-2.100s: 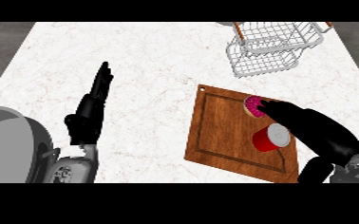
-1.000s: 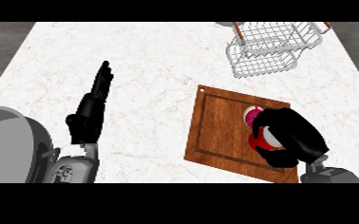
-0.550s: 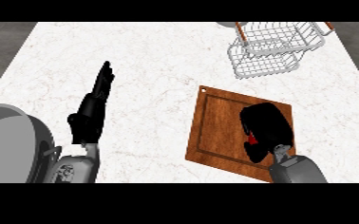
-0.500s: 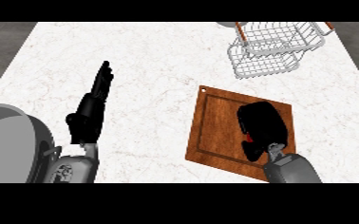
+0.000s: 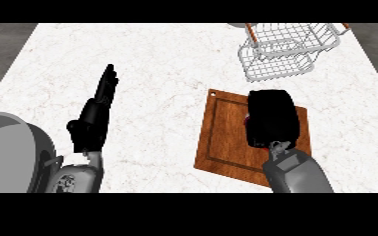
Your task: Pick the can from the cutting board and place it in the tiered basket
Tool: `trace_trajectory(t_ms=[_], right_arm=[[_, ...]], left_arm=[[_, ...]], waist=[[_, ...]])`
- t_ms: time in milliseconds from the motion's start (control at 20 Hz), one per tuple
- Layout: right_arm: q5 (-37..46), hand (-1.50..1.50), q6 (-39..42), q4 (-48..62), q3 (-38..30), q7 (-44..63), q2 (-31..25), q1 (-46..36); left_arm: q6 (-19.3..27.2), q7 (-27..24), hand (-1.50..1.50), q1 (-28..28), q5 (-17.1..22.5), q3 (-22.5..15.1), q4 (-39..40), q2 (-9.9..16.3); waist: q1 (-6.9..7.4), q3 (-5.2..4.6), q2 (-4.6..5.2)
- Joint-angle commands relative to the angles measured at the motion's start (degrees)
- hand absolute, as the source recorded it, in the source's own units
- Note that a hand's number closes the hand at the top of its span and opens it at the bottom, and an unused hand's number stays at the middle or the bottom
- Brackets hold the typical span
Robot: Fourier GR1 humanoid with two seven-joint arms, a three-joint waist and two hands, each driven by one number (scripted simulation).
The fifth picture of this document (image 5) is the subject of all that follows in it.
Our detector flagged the white wire tiered basket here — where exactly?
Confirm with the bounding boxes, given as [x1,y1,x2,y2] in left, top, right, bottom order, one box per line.
[238,23,352,83]

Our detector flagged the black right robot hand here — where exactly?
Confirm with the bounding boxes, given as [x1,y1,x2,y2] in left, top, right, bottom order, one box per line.
[246,89,302,150]

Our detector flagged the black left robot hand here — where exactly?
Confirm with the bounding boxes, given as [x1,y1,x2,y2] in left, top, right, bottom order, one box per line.
[65,63,120,154]

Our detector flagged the brown wooden cutting board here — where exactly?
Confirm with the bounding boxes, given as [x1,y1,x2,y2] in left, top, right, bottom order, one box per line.
[194,88,313,188]

